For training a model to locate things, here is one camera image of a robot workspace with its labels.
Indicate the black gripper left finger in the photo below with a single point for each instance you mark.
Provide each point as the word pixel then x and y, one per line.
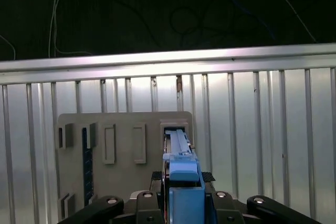
pixel 147 205

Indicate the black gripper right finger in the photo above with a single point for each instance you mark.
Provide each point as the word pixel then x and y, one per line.
pixel 223 205

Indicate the hard disk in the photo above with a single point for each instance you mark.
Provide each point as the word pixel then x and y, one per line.
pixel 183 182

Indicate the grey parts rack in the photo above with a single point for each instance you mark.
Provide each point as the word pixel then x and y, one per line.
pixel 123 176

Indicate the dark blue RAM stick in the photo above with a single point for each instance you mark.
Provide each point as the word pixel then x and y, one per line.
pixel 88 161

